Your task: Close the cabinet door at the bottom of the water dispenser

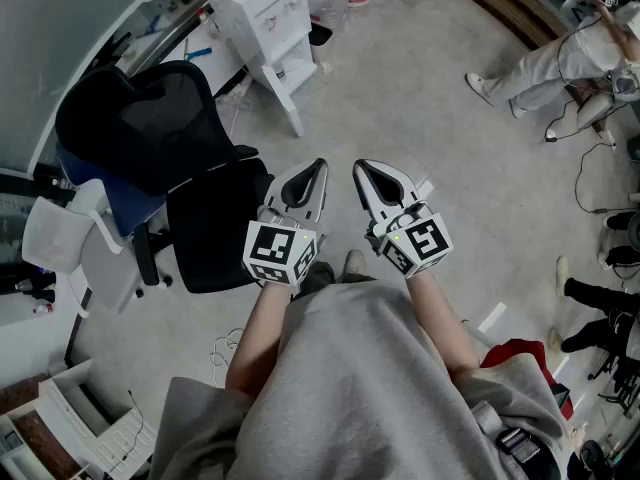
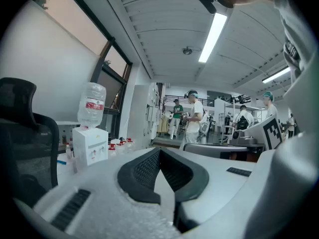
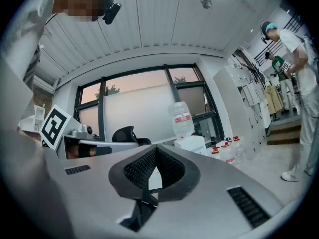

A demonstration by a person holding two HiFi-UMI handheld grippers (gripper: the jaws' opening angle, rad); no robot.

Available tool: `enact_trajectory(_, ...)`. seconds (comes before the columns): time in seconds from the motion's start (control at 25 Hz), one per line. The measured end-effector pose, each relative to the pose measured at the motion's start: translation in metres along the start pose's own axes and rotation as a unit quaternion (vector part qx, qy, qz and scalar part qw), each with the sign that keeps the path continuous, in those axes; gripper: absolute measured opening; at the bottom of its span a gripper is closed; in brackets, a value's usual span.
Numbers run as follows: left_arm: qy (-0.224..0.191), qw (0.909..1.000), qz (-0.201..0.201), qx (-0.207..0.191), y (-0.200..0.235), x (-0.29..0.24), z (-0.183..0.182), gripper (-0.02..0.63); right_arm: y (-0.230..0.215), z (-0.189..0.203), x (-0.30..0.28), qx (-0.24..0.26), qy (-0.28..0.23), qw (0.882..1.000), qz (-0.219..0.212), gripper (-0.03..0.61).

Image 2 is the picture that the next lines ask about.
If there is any dark framed window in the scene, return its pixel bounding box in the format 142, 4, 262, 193
31, 0, 133, 139

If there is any black mesh office chair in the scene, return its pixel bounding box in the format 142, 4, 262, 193
0, 77, 60, 208

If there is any large clear water jug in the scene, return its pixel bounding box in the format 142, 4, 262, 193
76, 82, 107, 129

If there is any metal shelf rack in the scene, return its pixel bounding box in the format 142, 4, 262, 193
218, 102, 263, 144

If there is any white table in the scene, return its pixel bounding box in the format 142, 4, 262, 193
56, 120, 140, 184

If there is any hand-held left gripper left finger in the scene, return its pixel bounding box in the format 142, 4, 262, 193
13, 147, 184, 239

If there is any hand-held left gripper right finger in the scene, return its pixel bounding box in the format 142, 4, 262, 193
159, 147, 259, 239

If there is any yellow coat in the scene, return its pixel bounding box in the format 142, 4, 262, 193
158, 114, 170, 137

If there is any white machine cabinet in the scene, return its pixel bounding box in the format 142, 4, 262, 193
71, 126, 110, 167

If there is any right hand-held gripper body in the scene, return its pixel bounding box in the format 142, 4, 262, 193
245, 58, 319, 239

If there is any long ceiling light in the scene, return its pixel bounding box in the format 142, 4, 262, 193
198, 12, 228, 64
261, 66, 292, 84

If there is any grey machine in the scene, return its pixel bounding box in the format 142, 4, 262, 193
229, 129, 257, 145

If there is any person's grey shirt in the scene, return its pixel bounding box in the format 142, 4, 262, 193
271, 0, 319, 87

